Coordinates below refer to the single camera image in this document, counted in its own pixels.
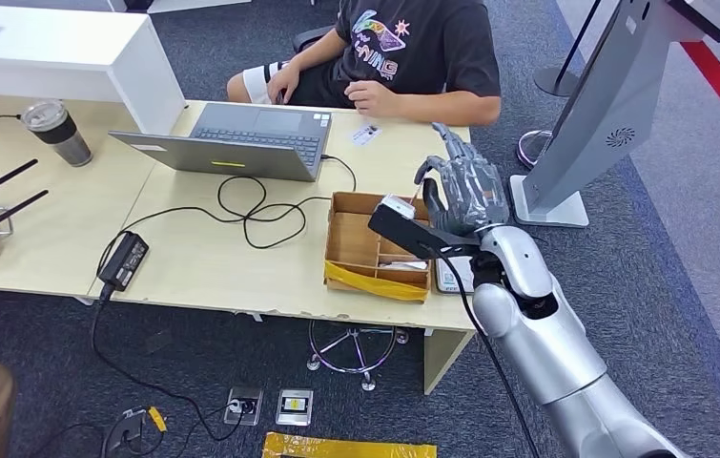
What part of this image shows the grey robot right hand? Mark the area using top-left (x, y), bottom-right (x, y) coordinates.
top-left (413, 121), bottom-right (511, 239)

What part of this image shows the person's right hand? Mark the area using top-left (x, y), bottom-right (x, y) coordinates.
top-left (265, 63), bottom-right (302, 106)

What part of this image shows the person's left hand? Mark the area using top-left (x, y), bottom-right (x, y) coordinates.
top-left (343, 80), bottom-right (401, 119)

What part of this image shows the white ID card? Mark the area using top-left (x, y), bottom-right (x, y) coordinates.
top-left (351, 124), bottom-right (383, 148)

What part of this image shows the person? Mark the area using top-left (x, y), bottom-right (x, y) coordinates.
top-left (226, 0), bottom-right (503, 128)

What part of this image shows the white card reader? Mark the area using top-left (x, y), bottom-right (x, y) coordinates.
top-left (434, 256), bottom-right (476, 297)

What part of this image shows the black office chair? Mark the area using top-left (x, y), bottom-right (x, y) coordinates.
top-left (291, 25), bottom-right (336, 55)

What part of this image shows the chrome round base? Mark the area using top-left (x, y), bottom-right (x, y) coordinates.
top-left (515, 131), bottom-right (553, 171)

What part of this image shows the grey laptop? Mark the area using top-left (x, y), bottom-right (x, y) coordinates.
top-left (108, 102), bottom-right (334, 183)

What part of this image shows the cardboard organizer box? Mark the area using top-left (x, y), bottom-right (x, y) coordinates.
top-left (323, 191), bottom-right (435, 303)

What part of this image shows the dark stanchion with base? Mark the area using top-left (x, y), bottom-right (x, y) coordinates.
top-left (533, 0), bottom-right (604, 99)

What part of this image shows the grey kiosk stand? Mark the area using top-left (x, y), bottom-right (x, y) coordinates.
top-left (508, 0), bottom-right (720, 229)

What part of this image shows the beige desk leg panel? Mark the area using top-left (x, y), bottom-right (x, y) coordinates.
top-left (422, 328), bottom-right (476, 397)

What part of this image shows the chrome stool base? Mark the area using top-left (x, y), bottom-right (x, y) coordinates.
top-left (306, 319), bottom-right (411, 393)

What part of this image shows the tumbler with clear lid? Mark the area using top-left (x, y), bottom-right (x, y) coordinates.
top-left (20, 98), bottom-right (94, 168)

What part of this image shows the white desk shelf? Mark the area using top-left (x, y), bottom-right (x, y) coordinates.
top-left (0, 3), bottom-right (188, 135)

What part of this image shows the black power adapter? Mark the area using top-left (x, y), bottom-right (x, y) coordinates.
top-left (96, 231), bottom-right (151, 293)

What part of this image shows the silver closed socket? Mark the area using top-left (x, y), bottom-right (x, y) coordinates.
top-left (275, 388), bottom-right (316, 427)

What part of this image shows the silver socket with plug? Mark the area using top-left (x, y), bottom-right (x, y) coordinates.
top-left (223, 386), bottom-right (266, 427)

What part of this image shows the grey clip with yellow tag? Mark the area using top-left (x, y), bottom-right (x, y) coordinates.
top-left (120, 406), bottom-right (169, 437)

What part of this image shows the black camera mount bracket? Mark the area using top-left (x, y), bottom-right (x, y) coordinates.
top-left (367, 203), bottom-right (483, 260)

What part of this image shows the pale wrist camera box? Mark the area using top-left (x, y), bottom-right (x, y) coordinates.
top-left (380, 194), bottom-right (418, 220)

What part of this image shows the black laptop charger cable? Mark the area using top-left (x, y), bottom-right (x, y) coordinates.
top-left (94, 153), bottom-right (359, 274)

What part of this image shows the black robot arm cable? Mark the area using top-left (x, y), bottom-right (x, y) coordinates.
top-left (425, 246), bottom-right (544, 458)

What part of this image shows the thick black power cord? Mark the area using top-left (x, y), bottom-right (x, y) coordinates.
top-left (89, 282), bottom-right (254, 443)

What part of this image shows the thin black cable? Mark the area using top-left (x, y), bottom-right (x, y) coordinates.
top-left (31, 404), bottom-right (240, 458)

